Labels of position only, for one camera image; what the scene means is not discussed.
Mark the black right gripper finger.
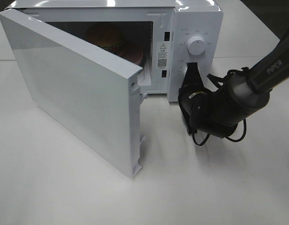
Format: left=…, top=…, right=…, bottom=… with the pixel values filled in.
left=184, top=62, right=201, bottom=80

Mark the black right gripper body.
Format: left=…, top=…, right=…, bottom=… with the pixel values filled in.
left=178, top=77, right=214, bottom=127

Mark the pink round plate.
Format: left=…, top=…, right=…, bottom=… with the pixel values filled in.
left=124, top=42, right=144, bottom=65

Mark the burger with cheese and lettuce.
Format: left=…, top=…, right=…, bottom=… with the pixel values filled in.
left=85, top=22, right=126, bottom=57

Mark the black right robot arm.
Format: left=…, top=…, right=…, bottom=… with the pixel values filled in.
left=178, top=27, right=289, bottom=145

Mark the upper white round knob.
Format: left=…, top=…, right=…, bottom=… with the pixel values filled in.
left=187, top=34, right=206, bottom=55

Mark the white microwave oven body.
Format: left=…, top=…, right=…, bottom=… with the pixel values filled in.
left=4, top=0, right=223, bottom=102

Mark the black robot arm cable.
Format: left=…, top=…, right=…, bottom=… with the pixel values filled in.
left=191, top=21, right=289, bottom=146

